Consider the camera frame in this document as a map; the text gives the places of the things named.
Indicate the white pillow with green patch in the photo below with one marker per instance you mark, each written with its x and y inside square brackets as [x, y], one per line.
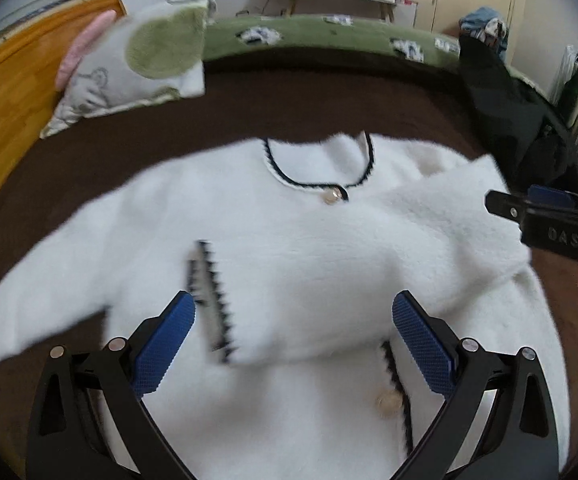
[119, 80]

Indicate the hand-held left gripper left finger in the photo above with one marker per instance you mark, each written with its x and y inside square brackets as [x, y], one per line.
[166, 340]

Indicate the pink pillow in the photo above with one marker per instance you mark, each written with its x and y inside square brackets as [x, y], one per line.
[81, 52]

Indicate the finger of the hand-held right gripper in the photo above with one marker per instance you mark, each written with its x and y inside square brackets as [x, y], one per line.
[549, 196]
[501, 205]

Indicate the wooden headboard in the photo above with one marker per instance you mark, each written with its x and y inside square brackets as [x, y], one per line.
[9, 90]

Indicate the green printed blanket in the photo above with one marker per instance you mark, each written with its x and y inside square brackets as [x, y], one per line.
[349, 35]

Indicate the pile of blue clothes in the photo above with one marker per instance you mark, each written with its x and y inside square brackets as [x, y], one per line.
[486, 25]

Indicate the white fuzzy cardigan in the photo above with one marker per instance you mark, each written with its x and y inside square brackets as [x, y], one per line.
[319, 260]

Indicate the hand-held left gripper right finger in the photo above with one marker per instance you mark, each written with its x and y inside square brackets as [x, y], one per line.
[421, 342]

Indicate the dark brown bed blanket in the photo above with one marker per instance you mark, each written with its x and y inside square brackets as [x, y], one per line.
[169, 135]

